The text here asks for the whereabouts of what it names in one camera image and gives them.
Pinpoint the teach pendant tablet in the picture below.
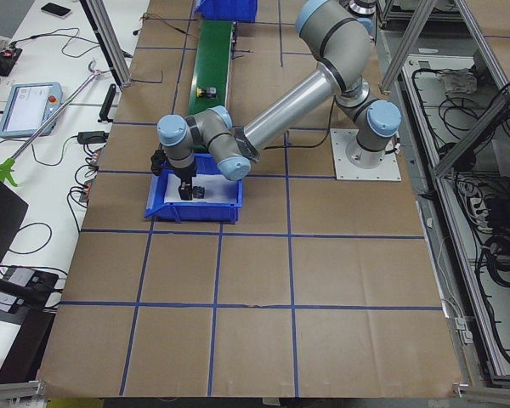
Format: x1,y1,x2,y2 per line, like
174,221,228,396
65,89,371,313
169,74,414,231
0,82,63,139

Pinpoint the blue bin right side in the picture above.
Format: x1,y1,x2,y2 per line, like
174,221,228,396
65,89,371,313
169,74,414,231
144,153,243,224

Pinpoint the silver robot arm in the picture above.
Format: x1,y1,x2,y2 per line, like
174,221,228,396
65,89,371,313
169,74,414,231
151,1,401,201

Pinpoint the red black wire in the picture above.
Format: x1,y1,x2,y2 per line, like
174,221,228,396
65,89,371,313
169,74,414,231
140,13,201,39

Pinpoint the white foam pad right bin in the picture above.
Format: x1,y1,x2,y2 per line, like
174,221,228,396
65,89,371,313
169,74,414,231
163,173,240,204

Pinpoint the black power adapter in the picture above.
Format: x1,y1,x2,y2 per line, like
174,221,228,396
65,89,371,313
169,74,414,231
76,131,109,145

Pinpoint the black smartphone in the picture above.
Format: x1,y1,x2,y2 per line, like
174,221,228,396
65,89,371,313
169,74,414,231
40,2,72,19

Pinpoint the aluminium frame post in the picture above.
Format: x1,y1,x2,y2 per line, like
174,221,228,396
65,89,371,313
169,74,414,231
80,0,131,88

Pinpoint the yellow push button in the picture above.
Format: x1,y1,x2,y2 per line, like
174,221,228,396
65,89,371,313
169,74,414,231
196,87,217,99

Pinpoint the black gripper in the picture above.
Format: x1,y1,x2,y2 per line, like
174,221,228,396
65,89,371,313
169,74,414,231
173,161,196,201

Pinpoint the green conveyor belt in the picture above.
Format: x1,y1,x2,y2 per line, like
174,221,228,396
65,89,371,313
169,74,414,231
187,20,235,115

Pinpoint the blue bin left side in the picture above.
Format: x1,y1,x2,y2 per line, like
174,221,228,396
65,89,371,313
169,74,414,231
195,0,258,23

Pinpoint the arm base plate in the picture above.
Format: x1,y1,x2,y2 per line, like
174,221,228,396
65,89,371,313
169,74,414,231
330,128,401,182

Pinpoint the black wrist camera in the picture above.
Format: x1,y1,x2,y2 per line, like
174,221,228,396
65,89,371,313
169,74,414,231
150,149,167,176

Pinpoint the blue bin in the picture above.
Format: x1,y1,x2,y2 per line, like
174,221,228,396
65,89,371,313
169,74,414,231
195,0,258,23
144,153,243,224

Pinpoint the red push button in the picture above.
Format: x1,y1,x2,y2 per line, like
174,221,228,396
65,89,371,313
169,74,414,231
193,185,206,200

